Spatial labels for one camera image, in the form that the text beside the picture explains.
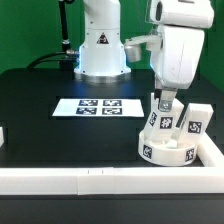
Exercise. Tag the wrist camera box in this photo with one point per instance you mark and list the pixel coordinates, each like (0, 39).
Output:
(132, 46)

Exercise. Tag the white round stool seat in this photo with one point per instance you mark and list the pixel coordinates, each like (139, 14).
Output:
(165, 154)

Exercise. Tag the white part at left edge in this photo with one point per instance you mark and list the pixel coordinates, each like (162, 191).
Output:
(1, 137)

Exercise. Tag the white sheet with markers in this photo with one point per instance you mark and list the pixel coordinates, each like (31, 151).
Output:
(99, 108)

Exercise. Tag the white right fence bar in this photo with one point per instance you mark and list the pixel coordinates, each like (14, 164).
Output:
(209, 153)

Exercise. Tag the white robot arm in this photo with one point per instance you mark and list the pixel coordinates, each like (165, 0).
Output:
(102, 56)

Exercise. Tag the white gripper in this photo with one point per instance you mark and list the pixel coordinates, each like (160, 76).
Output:
(176, 61)

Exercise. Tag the white front fence bar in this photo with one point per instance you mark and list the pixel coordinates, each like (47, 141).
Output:
(96, 181)

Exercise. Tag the white fence bar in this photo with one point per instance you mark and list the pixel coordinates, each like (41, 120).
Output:
(209, 153)
(96, 181)

